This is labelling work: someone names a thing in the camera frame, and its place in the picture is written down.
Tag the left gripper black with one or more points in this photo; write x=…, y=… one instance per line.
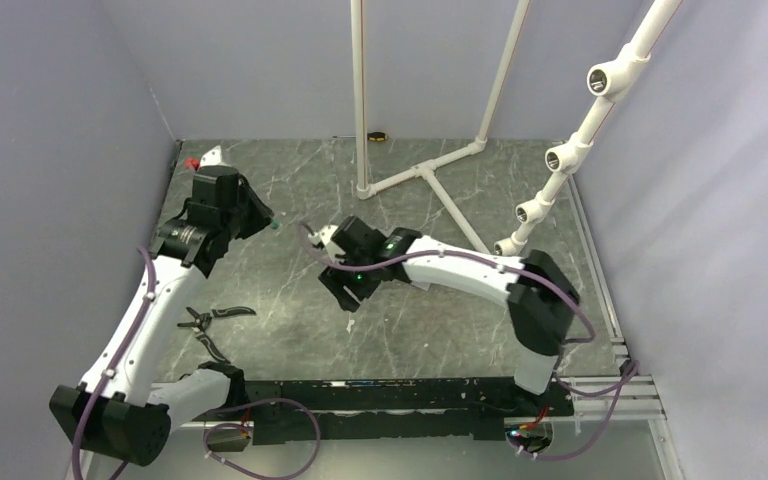
x=262, y=215

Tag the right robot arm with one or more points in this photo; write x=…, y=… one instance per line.
x=540, y=301

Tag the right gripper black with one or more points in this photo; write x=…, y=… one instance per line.
x=336, y=279

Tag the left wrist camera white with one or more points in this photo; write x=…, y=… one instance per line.
x=213, y=157

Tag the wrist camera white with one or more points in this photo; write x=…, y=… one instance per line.
x=213, y=157
x=323, y=239

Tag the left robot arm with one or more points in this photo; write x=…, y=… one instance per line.
x=114, y=410

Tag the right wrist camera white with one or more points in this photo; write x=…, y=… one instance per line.
x=323, y=239

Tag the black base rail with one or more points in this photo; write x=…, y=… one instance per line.
x=481, y=408

